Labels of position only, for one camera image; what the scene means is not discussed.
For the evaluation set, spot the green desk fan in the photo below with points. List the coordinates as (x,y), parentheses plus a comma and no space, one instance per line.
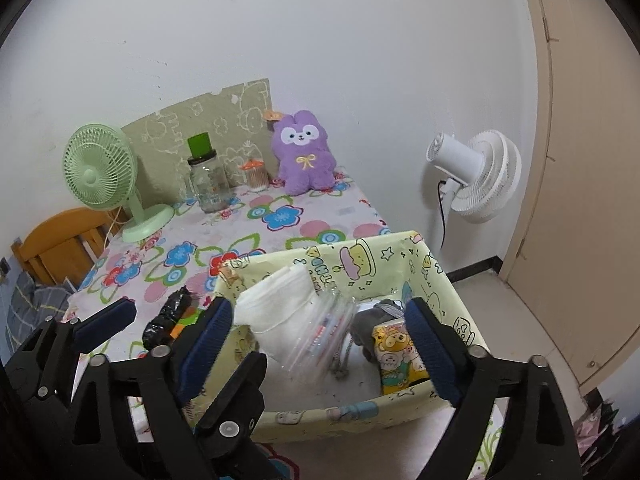
(95,175)

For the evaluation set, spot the pink face mask packet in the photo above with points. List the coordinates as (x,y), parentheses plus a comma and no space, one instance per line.
(325,335)

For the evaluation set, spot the grey plaid pillow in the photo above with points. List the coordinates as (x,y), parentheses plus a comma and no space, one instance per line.
(30,305)

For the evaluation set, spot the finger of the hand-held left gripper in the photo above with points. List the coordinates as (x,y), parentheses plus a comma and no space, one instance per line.
(235,395)
(107,322)

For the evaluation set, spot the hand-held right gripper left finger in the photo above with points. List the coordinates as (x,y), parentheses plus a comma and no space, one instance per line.
(210,345)

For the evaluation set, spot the wooden chair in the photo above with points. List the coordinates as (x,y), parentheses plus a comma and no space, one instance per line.
(55,240)

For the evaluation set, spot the white cloth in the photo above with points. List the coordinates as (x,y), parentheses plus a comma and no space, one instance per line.
(280,300)

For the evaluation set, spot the pink and black bag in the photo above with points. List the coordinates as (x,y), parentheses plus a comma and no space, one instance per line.
(600,440)

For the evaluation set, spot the small jar with orange lid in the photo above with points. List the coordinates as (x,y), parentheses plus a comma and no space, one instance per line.
(256,177)

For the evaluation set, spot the green patterned board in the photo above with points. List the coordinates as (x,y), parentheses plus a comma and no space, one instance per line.
(220,115)

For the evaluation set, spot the purple plush bunny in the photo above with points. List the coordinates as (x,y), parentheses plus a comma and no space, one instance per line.
(302,160)

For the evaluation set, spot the white fan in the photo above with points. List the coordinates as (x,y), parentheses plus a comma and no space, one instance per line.
(480,175)

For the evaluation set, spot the yellow patterned box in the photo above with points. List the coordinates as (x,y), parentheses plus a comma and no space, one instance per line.
(390,255)

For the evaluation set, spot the black plastic bag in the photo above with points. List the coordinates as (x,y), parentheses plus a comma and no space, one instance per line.
(167,317)

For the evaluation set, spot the grey sock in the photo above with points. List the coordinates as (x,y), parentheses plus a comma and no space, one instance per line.
(370,322)

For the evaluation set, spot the beige door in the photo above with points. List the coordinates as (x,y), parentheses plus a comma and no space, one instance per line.
(590,210)

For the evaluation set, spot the glass jar with green cap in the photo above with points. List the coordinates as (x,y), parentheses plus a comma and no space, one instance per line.
(210,185)

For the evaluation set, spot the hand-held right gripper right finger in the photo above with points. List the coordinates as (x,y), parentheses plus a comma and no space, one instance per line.
(432,350)

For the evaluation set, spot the yellow cartoon tissue packet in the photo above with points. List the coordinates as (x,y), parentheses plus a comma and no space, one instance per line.
(395,355)

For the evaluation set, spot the wall socket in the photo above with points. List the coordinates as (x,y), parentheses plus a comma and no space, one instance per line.
(4,266)

